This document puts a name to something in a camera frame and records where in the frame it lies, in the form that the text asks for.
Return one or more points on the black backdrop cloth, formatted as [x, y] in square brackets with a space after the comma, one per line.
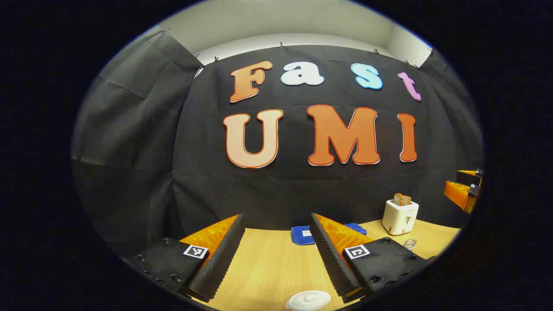
[302, 190]

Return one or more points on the blue folded towel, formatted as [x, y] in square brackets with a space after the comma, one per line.
[300, 235]

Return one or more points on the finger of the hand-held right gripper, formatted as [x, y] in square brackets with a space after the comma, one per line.
[468, 176]
[459, 193]

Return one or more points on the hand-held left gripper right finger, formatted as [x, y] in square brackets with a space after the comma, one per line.
[332, 263]

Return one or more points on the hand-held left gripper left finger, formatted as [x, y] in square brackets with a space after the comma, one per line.
[216, 263]

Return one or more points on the white toaster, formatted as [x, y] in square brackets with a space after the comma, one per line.
[399, 218]

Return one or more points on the clear water bottle green drink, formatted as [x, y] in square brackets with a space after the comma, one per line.
[410, 244]

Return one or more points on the toasted bread slice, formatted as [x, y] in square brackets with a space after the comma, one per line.
[402, 199]

